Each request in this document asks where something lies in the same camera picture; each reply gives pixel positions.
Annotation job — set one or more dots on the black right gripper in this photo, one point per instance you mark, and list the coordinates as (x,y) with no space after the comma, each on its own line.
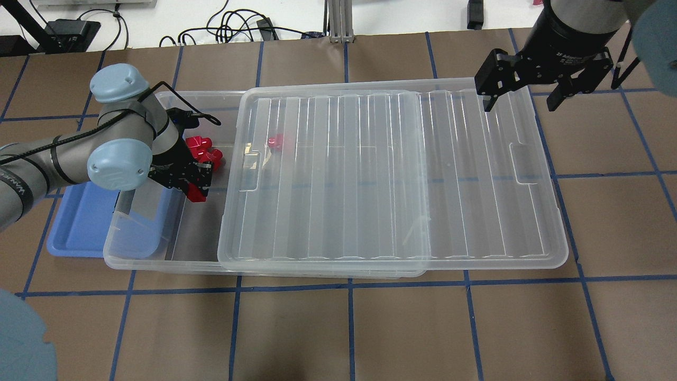
(570,37)

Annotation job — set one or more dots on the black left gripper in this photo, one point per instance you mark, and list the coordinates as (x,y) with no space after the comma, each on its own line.
(177,165)

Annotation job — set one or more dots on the clear plastic box lid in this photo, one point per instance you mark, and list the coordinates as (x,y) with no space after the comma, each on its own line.
(387,173)

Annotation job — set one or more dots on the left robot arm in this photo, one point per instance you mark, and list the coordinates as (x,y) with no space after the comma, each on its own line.
(136,139)

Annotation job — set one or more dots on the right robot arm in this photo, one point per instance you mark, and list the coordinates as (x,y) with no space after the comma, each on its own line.
(652,33)

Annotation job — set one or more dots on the red block pile middle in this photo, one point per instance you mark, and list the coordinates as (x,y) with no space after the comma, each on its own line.
(201,155)

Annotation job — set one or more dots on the red block pile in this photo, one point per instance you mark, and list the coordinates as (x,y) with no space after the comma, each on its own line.
(201,155)
(213,157)
(198,143)

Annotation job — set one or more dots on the red block top pile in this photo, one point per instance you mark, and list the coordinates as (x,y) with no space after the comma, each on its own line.
(213,157)

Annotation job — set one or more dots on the red block left pile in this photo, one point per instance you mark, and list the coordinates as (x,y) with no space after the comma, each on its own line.
(198,143)

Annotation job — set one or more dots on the clear plastic storage box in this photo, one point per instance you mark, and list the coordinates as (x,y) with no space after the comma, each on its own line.
(191,236)

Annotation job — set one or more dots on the red block far corner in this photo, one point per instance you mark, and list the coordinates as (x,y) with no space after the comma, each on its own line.
(275,143)

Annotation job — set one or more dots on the blue plastic tray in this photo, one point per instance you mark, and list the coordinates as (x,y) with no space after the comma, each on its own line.
(93,222)

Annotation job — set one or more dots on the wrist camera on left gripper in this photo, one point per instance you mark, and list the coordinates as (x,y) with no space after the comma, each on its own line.
(184,119)

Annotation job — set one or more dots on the aluminium frame post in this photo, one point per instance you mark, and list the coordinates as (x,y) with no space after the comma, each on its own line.
(338,21)

